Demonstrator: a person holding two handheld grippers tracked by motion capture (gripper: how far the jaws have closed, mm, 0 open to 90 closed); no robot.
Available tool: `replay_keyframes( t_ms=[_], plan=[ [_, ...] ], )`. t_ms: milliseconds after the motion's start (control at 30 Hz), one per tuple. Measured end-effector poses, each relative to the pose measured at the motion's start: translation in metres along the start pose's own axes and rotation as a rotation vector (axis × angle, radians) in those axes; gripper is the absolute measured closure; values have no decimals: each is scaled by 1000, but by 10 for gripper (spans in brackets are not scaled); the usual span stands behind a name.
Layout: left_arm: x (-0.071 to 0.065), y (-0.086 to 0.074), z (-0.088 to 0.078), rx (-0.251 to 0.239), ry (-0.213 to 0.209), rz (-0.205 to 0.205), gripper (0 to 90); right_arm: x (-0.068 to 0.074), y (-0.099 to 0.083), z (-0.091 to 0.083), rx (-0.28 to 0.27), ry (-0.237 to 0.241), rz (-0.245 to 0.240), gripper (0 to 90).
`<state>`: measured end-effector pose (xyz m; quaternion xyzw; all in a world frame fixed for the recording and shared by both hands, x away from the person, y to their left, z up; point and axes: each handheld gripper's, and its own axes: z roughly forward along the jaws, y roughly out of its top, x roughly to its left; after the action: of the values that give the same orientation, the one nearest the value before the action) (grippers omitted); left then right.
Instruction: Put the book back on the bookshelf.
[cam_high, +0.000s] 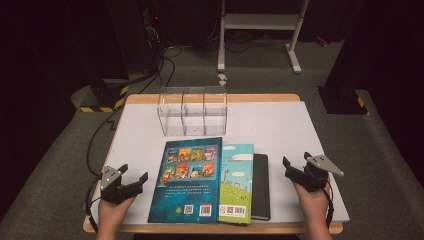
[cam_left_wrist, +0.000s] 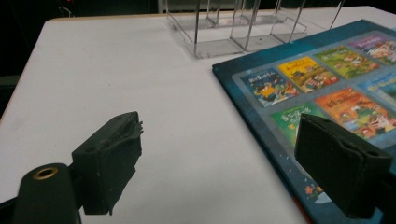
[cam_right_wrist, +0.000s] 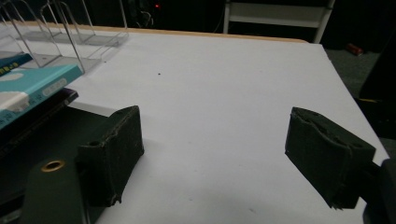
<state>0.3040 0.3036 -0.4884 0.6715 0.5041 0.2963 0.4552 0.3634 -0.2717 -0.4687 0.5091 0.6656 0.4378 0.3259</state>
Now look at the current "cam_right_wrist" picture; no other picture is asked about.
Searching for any clear acrylic book rack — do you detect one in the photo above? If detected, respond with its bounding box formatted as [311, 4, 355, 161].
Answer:
[0, 0, 130, 75]

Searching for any white metal stand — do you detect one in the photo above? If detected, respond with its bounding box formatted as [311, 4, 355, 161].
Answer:
[222, 0, 336, 44]

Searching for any blue book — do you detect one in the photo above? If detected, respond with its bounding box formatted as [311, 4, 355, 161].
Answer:
[0, 52, 34, 77]

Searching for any purple book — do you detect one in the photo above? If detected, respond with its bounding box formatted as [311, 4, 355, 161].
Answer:
[0, 88, 79, 157]

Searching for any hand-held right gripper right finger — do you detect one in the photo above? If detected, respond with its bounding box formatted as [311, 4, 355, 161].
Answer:
[284, 106, 376, 210]

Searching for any dark device with red light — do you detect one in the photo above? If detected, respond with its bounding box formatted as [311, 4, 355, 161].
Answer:
[129, 0, 163, 29]

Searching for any small red object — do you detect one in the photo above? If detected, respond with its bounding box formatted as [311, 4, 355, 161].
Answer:
[346, 43, 364, 56]

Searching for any teal book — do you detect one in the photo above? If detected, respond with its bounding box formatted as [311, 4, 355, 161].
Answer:
[0, 63, 84, 130]

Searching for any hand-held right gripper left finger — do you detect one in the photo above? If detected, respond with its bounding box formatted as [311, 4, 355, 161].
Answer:
[76, 105, 145, 208]

